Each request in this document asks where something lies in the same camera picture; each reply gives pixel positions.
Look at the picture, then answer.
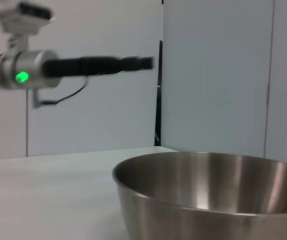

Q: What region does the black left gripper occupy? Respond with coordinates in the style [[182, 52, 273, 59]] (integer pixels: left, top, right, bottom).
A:
[[43, 56, 155, 79]]

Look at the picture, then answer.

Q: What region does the stainless steel mixing bowl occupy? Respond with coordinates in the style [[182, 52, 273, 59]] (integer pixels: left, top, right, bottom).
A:
[[112, 151, 287, 240]]

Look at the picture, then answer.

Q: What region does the black vertical wall strip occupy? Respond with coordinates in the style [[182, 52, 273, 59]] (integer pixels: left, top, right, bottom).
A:
[[154, 0, 165, 147]]

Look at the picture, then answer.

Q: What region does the left gripper cable with plug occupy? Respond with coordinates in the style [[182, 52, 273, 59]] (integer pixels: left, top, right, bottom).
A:
[[32, 76, 88, 109]]

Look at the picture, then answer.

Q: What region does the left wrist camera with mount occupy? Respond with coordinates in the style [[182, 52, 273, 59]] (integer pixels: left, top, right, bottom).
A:
[[0, 1, 56, 55]]

